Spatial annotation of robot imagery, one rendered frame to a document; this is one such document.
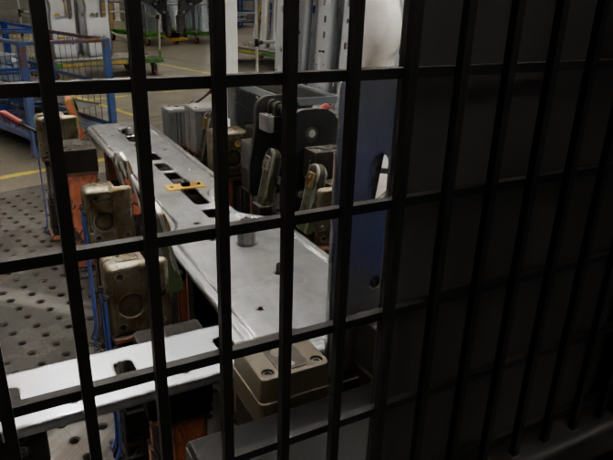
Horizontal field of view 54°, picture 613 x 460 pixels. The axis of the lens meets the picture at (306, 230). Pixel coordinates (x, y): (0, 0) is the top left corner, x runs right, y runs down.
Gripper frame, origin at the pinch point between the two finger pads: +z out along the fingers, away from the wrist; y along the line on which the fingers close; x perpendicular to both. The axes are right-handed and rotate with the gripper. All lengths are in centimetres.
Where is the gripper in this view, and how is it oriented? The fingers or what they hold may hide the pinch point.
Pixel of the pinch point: (173, 25)
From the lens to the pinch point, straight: 128.7
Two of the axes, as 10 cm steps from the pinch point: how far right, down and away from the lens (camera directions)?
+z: -0.2, 9.2, 3.9
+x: 4.1, 3.7, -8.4
